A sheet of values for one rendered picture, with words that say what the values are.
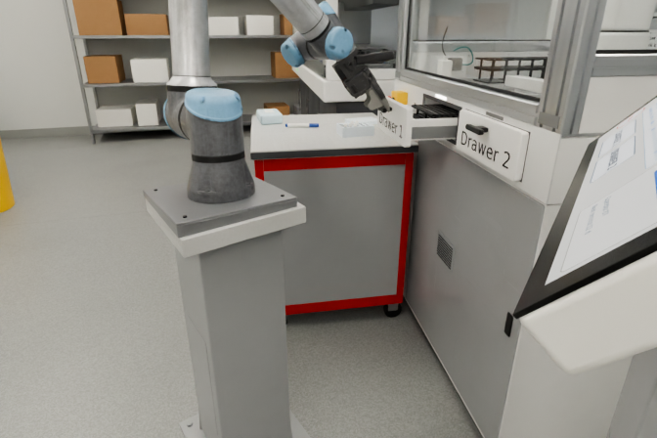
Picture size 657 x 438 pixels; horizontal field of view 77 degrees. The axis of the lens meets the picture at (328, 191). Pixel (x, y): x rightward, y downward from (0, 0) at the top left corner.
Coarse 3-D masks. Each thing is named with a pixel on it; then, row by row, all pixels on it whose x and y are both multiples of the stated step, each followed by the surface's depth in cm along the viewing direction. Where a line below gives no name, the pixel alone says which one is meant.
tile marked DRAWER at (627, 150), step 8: (624, 144) 46; (632, 144) 43; (616, 152) 46; (624, 152) 43; (632, 152) 40; (600, 160) 48; (608, 160) 45; (616, 160) 42; (624, 160) 40; (600, 168) 44; (608, 168) 41; (592, 176) 43; (600, 176) 41
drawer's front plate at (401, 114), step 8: (392, 104) 127; (400, 104) 123; (392, 112) 128; (400, 112) 121; (408, 112) 115; (384, 120) 136; (392, 120) 128; (400, 120) 121; (408, 120) 116; (384, 128) 137; (392, 128) 129; (400, 128) 121; (408, 128) 117; (392, 136) 129; (408, 136) 118; (400, 144) 122; (408, 144) 118
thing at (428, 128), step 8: (416, 120) 118; (424, 120) 119; (432, 120) 119; (440, 120) 120; (448, 120) 120; (456, 120) 120; (416, 128) 119; (424, 128) 119; (432, 128) 120; (440, 128) 120; (448, 128) 121; (456, 128) 121; (416, 136) 120; (424, 136) 120; (432, 136) 121; (440, 136) 121; (448, 136) 121
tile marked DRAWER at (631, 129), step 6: (630, 126) 53; (618, 132) 55; (624, 132) 52; (630, 132) 50; (612, 138) 55; (618, 138) 52; (624, 138) 49; (606, 144) 54; (612, 144) 51; (618, 144) 49; (600, 150) 53; (606, 150) 51
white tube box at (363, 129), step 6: (336, 126) 161; (342, 126) 157; (348, 126) 157; (360, 126) 157; (366, 126) 155; (372, 126) 156; (336, 132) 161; (342, 132) 154; (348, 132) 154; (354, 132) 155; (360, 132) 155; (366, 132) 156; (372, 132) 157
